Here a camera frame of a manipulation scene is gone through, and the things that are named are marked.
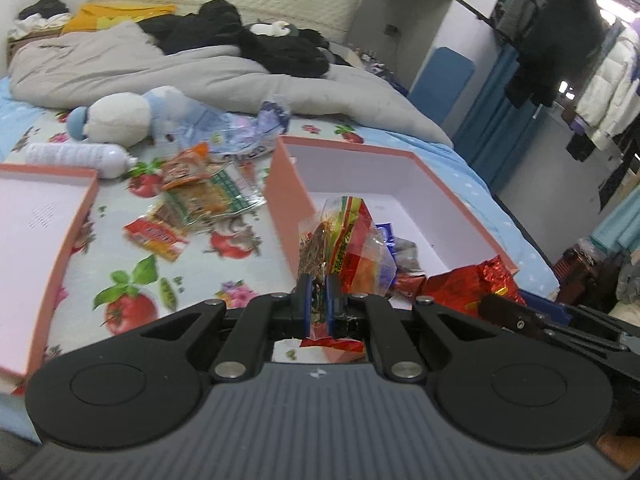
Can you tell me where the orange cardboard box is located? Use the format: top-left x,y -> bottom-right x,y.
263,134 -> 522,311

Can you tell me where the orange cardboard box lid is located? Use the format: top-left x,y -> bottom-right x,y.
0,162 -> 100,380

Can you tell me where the red shiny snack packet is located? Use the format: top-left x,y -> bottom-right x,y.
421,254 -> 522,320

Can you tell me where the blue snack packet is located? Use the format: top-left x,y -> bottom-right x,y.
375,222 -> 402,253

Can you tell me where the red flat snack packet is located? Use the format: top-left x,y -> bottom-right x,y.
123,212 -> 192,262

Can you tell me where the black hanging jacket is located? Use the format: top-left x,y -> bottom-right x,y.
504,0 -> 597,109

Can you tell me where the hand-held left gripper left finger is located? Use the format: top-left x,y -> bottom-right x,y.
125,274 -> 313,382

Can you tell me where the small orange snack packet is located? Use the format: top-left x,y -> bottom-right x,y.
160,142 -> 212,192

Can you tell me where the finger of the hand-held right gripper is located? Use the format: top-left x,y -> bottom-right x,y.
560,304 -> 640,340
478,293 -> 626,353

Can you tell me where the grey snack packet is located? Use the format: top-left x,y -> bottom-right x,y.
394,237 -> 427,277

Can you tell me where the black clothing heap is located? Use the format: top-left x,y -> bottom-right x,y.
137,0 -> 332,79

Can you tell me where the clear plastic bag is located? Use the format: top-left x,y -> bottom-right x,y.
174,104 -> 282,157

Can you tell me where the grey blanket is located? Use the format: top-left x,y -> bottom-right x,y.
9,19 -> 454,149

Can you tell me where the green striped clear snack packet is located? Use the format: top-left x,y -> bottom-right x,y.
164,167 -> 267,234

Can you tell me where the white hanging jacket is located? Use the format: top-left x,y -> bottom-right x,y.
574,27 -> 640,150

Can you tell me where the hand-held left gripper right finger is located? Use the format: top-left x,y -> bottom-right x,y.
326,274 -> 506,383

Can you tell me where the grey hanging garment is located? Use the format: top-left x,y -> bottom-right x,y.
497,0 -> 557,41

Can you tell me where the clear packet with brown snack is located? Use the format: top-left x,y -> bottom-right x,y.
285,194 -> 399,363

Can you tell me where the blue padded board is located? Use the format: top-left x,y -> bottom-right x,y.
407,47 -> 475,127

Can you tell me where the white plastic bottle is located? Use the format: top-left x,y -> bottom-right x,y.
24,142 -> 139,180

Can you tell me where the white and blue plush toy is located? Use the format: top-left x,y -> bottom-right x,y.
67,85 -> 184,149

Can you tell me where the pile of folded clothes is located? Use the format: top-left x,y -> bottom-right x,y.
7,0 -> 72,41

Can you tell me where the purple crumpled wrapper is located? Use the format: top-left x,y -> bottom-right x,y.
257,100 -> 292,137

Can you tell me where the yellow blanket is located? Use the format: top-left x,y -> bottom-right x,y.
60,3 -> 178,36

